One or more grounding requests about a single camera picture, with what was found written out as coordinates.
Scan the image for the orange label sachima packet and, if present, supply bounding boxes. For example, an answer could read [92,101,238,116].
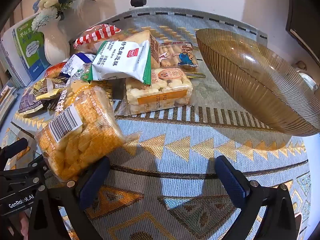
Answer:
[125,66,194,115]

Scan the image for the green white book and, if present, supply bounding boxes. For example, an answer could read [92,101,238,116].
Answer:
[2,12,50,85]

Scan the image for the white round object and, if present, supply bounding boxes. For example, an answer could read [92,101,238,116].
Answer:
[299,72,318,90]

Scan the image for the cartoon print biscuit packet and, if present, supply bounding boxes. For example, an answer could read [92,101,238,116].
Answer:
[158,42,206,78]

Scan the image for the yellow brown snack packet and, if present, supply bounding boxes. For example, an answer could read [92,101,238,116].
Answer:
[34,76,69,110]

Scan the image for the stack of books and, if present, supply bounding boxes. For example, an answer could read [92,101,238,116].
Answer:
[0,37,25,123]

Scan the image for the patterned woven tablecloth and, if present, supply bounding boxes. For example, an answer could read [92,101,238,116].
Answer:
[0,6,314,240]

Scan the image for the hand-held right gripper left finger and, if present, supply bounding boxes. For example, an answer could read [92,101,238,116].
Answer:
[27,156,112,240]

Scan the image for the white ceramic vase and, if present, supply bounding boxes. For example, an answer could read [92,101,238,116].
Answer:
[44,19,70,65]

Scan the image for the purple patterned snack packet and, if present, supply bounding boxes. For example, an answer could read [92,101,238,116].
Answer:
[17,85,47,117]

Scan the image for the person's left hand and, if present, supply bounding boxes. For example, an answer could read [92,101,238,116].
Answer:
[7,211,30,240]

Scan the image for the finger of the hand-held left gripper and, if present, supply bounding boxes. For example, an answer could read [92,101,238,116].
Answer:
[0,137,29,158]

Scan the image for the dark flat screen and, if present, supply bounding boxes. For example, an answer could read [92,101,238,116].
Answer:
[285,0,320,47]

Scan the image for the red striped snack packet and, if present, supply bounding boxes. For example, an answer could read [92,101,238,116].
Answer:
[73,24,122,53]

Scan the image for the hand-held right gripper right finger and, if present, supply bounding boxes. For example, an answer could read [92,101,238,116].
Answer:
[214,155,304,240]

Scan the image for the amber ribbed glass bowl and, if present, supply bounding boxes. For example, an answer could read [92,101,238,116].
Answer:
[195,28,320,137]

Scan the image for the clear toast slice packet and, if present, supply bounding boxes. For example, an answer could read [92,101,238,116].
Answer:
[120,30,160,68]

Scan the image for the white green snack packet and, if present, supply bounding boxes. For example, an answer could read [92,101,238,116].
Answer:
[87,40,153,85]

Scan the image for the blue white artificial flowers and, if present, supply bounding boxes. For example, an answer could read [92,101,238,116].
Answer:
[31,0,97,32]

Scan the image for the blue white snack packet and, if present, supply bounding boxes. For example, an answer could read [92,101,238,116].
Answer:
[61,52,97,79]

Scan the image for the large orange barcode snack packet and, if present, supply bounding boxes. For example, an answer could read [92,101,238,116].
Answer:
[35,79,127,182]

